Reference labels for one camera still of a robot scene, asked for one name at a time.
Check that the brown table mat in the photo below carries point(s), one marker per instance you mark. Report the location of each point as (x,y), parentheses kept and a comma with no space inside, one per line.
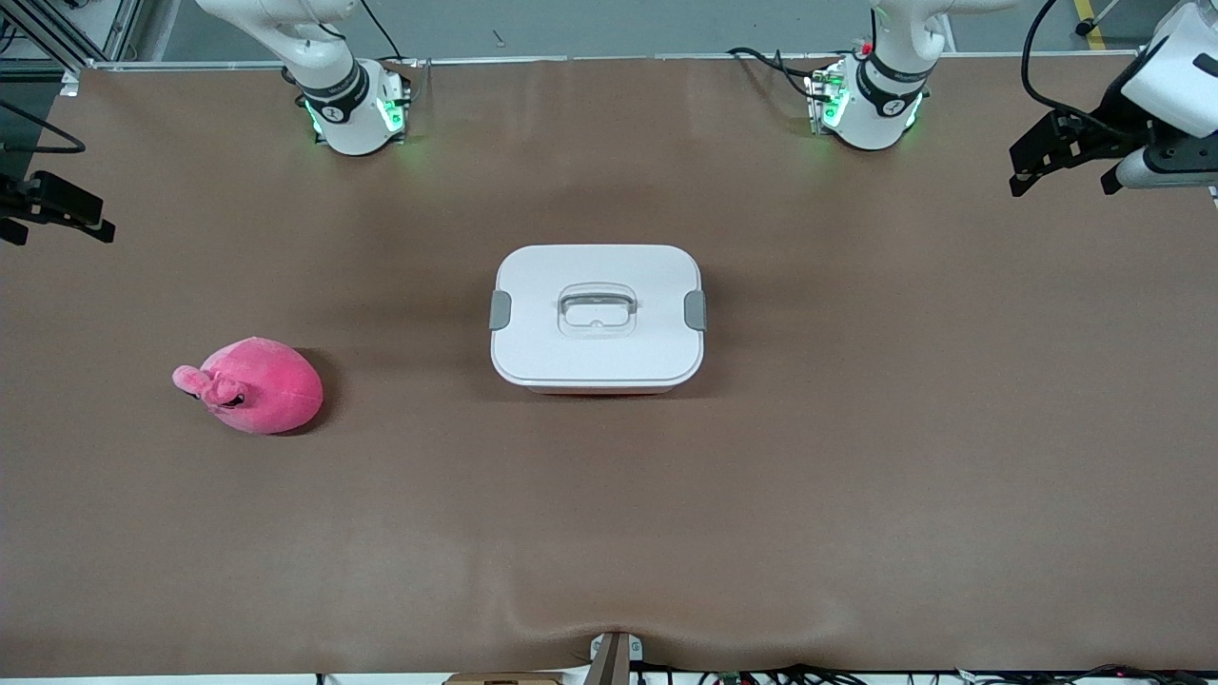
(856,476)

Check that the aluminium extrusion frame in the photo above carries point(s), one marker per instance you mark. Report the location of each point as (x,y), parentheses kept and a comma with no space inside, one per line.
(122,29)

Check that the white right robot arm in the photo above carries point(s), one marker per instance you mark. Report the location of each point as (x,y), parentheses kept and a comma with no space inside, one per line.
(285,29)

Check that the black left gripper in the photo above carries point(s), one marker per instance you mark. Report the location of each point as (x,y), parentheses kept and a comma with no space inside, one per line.
(1109,128)

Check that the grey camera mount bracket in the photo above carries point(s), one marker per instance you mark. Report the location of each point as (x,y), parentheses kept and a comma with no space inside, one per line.
(614,661)

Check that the white box lid grey latches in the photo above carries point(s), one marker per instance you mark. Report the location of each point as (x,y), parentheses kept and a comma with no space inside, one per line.
(542,352)

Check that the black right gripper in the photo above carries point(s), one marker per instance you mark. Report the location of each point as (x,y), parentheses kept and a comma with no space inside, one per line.
(19,202)

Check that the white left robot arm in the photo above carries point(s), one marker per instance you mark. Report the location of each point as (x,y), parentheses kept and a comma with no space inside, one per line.
(875,124)

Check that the pink plush toy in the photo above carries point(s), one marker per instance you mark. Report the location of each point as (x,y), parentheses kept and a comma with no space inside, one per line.
(271,385)

